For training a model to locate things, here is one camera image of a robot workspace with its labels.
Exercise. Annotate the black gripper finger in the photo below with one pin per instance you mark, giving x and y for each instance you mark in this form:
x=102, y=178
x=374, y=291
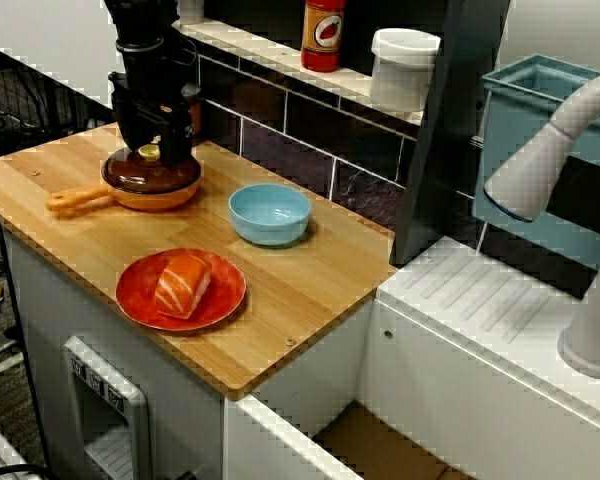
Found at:
x=175, y=140
x=132, y=137

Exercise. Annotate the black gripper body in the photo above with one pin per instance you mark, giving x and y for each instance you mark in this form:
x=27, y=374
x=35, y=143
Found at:
x=150, y=85

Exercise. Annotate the brown lid with yellow knob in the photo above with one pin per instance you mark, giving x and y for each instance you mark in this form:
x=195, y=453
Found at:
x=130, y=177

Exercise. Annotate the orange toy frying pan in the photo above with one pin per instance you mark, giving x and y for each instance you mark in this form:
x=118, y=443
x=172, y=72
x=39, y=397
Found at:
x=150, y=201

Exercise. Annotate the salmon nigiri sushi toy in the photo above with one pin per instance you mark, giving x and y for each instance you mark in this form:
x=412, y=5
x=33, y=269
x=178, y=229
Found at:
x=182, y=285

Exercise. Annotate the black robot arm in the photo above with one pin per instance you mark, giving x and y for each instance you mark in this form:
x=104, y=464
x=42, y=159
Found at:
x=140, y=20

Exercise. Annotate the toy beans can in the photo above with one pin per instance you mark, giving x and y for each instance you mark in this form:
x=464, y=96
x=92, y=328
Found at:
x=197, y=120

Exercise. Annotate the light blue bowl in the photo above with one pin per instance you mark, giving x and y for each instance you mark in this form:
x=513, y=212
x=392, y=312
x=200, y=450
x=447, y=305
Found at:
x=270, y=212

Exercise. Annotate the red plate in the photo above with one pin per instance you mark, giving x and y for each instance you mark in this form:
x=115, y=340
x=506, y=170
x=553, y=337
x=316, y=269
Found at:
x=135, y=295

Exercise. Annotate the red sauce bottle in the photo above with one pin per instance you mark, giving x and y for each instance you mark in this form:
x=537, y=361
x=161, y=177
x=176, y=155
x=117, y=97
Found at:
x=322, y=30

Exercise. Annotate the white lidded container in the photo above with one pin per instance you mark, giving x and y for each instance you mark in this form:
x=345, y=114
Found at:
x=402, y=70

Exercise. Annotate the teal plastic bin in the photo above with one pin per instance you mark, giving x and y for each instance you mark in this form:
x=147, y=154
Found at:
x=510, y=125

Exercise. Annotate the white toy sink unit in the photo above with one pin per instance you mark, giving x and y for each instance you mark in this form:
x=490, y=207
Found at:
x=430, y=360

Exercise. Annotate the grey toy faucet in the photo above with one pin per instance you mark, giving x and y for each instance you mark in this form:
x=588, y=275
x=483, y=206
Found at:
x=530, y=170

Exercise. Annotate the brown cardboard sheet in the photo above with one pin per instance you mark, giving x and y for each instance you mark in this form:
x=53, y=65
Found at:
x=380, y=450

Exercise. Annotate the dark grey cabinet post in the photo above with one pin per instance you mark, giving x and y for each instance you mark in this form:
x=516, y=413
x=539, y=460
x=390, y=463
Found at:
x=445, y=150

